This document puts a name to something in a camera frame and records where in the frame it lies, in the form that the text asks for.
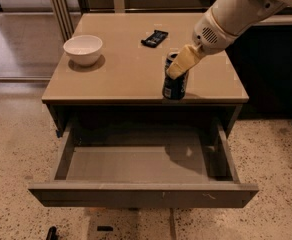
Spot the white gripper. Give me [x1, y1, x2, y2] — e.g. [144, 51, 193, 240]
[166, 8, 238, 80]

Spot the blue pepsi can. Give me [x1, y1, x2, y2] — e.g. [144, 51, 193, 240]
[162, 52, 188, 100]

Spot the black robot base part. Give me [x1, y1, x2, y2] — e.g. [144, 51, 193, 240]
[46, 226, 58, 240]

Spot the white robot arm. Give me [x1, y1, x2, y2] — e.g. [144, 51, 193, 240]
[166, 0, 292, 79]

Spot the tan cabinet counter unit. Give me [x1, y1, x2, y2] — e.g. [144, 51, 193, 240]
[42, 13, 248, 131]

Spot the grey open top drawer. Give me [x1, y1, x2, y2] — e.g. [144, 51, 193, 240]
[28, 119, 259, 209]

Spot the black snack bar wrapper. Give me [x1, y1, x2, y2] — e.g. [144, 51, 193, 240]
[141, 30, 168, 48]

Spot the white ceramic bowl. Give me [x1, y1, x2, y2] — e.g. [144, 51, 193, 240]
[63, 35, 103, 66]

